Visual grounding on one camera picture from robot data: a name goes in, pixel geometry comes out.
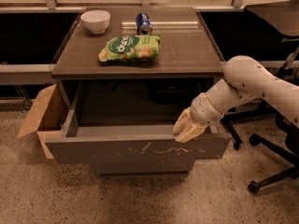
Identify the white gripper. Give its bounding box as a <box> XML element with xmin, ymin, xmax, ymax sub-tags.
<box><xmin>173</xmin><ymin>92</ymin><xmax>223</xmax><ymax>143</ymax></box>

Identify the grey top drawer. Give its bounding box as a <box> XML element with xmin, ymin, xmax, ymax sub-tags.
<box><xmin>46</xmin><ymin>80</ymin><xmax>231</xmax><ymax>164</ymax></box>

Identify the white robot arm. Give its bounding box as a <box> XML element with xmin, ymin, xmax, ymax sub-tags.
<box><xmin>173</xmin><ymin>56</ymin><xmax>299</xmax><ymax>143</ymax></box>

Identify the grey drawer cabinet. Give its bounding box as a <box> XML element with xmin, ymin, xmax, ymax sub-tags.
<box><xmin>50</xmin><ymin>6</ymin><xmax>226</xmax><ymax>176</ymax></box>

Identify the open cardboard box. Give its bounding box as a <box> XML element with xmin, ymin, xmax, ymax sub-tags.
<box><xmin>18</xmin><ymin>84</ymin><xmax>68</xmax><ymax>159</ymax></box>

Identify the dark side table top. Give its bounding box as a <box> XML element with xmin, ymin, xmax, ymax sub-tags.
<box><xmin>244</xmin><ymin>0</ymin><xmax>299</xmax><ymax>38</ymax></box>

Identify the black desk leg stand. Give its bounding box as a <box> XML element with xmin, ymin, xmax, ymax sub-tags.
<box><xmin>219</xmin><ymin>107</ymin><xmax>277</xmax><ymax>150</ymax></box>

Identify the green chip bag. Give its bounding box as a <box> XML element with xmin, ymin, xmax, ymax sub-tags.
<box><xmin>98</xmin><ymin>35</ymin><xmax>160</xmax><ymax>63</ymax></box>

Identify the blue soda can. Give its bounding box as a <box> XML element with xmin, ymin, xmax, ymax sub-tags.
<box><xmin>135</xmin><ymin>12</ymin><xmax>152</xmax><ymax>35</ymax></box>

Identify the white ceramic bowl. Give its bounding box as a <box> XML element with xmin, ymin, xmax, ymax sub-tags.
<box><xmin>80</xmin><ymin>10</ymin><xmax>110</xmax><ymax>34</ymax></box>

